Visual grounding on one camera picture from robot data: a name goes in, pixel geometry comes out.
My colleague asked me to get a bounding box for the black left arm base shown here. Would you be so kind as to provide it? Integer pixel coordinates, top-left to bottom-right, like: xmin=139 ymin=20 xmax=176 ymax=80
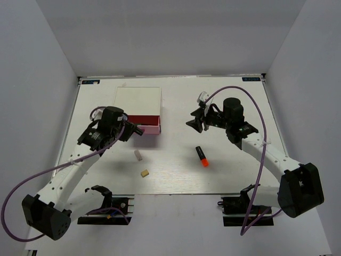
xmin=77 ymin=195 xmax=135 ymax=226

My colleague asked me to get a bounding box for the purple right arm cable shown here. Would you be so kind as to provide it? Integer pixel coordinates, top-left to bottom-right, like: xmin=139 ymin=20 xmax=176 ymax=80
xmin=204 ymin=85 xmax=283 ymax=237

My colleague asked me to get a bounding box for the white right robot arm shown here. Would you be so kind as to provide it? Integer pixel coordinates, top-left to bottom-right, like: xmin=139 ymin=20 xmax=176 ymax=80
xmin=186 ymin=93 xmax=324 ymax=218

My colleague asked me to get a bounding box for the white drawer cabinet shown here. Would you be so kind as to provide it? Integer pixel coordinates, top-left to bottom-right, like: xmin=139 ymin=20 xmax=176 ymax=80
xmin=113 ymin=87 xmax=162 ymax=116

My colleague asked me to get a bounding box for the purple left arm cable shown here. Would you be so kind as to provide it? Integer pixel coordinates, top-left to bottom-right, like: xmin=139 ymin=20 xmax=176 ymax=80
xmin=1 ymin=106 xmax=132 ymax=243

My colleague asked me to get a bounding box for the pink drawer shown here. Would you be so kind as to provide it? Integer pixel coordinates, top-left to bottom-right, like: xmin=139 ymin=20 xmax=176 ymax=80
xmin=128 ymin=115 xmax=161 ymax=135

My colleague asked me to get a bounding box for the grey white eraser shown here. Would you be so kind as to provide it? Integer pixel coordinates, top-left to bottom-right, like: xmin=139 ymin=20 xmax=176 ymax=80
xmin=134 ymin=150 xmax=143 ymax=161

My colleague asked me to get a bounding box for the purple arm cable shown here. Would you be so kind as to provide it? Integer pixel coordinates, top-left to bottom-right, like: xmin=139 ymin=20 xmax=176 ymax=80
xmin=1 ymin=106 xmax=132 ymax=243
xmin=204 ymin=85 xmax=283 ymax=237

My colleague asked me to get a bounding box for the orange cap black highlighter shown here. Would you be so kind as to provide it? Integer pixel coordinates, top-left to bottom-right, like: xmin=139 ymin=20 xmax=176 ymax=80
xmin=196 ymin=146 xmax=209 ymax=167

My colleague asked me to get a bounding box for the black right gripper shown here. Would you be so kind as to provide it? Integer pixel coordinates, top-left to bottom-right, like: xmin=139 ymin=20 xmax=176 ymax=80
xmin=186 ymin=105 xmax=232 ymax=133

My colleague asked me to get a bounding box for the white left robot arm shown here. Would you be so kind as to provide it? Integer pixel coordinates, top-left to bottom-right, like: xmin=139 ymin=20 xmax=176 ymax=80
xmin=22 ymin=106 xmax=144 ymax=241

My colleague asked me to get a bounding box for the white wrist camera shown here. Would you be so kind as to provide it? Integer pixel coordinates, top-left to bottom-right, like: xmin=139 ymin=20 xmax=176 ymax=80
xmin=197 ymin=91 xmax=211 ymax=116
xmin=90 ymin=106 xmax=106 ymax=121

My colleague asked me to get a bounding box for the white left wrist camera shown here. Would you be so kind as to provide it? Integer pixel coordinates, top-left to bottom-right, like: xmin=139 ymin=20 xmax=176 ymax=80
xmin=90 ymin=106 xmax=106 ymax=121

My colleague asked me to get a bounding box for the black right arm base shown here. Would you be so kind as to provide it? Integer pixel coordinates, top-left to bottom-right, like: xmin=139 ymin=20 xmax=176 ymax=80
xmin=217 ymin=196 xmax=274 ymax=228

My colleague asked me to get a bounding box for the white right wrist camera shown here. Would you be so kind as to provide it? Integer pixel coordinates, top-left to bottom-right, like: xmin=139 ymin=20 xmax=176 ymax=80
xmin=197 ymin=91 xmax=211 ymax=116

